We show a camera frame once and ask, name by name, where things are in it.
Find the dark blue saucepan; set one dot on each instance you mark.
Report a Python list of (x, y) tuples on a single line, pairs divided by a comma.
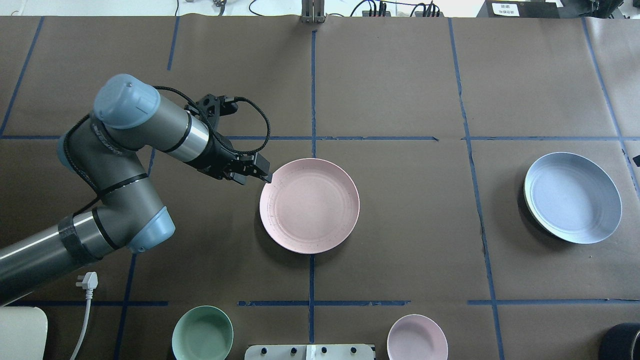
[(621, 342)]

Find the aluminium frame post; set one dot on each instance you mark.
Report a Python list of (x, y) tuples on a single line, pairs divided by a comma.
[(313, 12)]

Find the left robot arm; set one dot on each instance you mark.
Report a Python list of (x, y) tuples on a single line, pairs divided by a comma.
[(127, 211)]

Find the black box with label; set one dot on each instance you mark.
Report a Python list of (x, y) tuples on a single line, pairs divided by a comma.
[(518, 9)]

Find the pink bowl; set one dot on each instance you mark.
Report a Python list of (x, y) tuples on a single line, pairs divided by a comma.
[(416, 337)]

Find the green bowl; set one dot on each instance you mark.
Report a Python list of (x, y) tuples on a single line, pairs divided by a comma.
[(203, 333)]

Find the pink plate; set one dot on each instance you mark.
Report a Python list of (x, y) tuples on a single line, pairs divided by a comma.
[(311, 206)]

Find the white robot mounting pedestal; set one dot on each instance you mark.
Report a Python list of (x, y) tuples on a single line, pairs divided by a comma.
[(354, 351)]

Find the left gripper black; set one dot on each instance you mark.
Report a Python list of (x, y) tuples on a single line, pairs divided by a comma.
[(214, 156)]

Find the white toaster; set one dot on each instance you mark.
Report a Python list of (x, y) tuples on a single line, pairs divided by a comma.
[(23, 333)]

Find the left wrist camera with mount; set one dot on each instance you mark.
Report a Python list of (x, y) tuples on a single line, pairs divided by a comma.
[(211, 108)]

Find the blue plate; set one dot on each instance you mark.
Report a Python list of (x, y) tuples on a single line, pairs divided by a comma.
[(572, 198)]

